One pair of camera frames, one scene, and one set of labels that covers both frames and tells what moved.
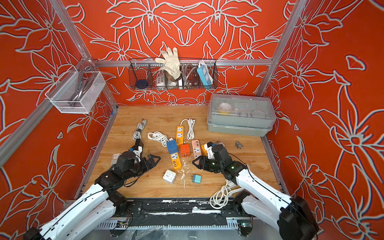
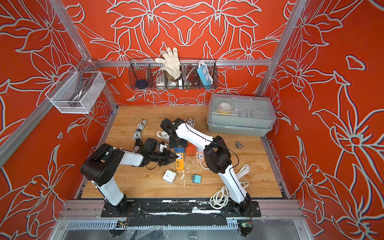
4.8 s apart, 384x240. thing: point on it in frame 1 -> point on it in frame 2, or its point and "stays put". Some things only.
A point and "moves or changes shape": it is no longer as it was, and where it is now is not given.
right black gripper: x=203 y=160 -> x=182 y=145
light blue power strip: x=205 y=75 stays put
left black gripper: x=151 y=162 -> x=166 y=159
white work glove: x=172 y=67 stays put
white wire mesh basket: x=76 y=91 stays put
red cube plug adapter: x=185 y=150 moves or changes shape
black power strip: x=138 y=142 stays put
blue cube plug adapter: x=172 y=147 moves or changes shape
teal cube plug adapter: x=196 y=179 stays put
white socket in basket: x=161 y=82 stays put
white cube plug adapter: x=169 y=177 stays put
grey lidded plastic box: x=241 y=115 stays put
